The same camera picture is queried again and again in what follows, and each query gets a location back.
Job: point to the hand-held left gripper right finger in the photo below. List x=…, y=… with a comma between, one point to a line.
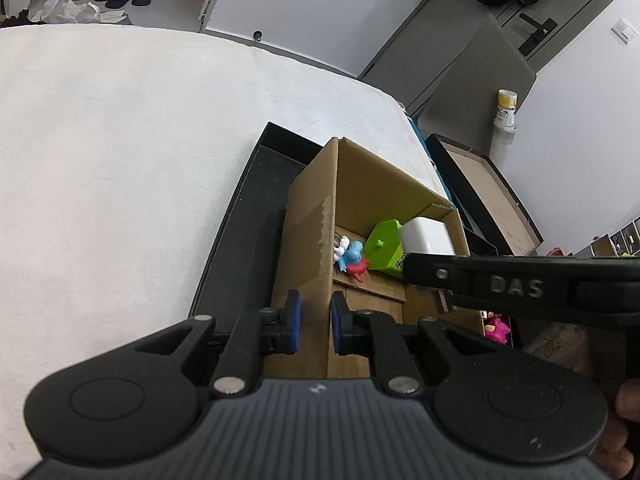
x=337, y=322

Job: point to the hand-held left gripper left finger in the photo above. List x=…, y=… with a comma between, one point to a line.
x=294, y=322

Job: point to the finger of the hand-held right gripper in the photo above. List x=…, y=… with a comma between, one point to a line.
x=435, y=272

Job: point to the white power adapter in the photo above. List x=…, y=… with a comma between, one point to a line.
x=427, y=235

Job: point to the green toy box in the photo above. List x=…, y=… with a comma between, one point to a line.
x=382, y=247

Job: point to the blue figure toy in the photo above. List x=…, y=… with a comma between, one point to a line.
x=352, y=260

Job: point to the pink toy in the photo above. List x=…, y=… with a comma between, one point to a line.
x=496, y=329

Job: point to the cardboard box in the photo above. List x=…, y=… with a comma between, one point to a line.
x=310, y=240

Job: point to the black tray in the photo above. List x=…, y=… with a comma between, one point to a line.
x=250, y=220

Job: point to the person's right hand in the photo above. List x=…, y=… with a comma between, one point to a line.
x=615, y=425

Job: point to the drawer organizer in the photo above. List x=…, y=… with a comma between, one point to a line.
x=617, y=240

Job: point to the flat black box brown inside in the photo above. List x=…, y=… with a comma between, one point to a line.
x=495, y=200

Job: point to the bottle with yellow cap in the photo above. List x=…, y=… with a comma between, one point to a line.
x=504, y=120

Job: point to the grey leaning board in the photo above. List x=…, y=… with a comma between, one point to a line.
x=475, y=90

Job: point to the grey door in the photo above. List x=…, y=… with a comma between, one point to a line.
x=450, y=20

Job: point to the white plastic bag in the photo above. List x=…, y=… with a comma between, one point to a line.
x=60, y=10

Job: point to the white light switch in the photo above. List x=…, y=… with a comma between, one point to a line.
x=625, y=30

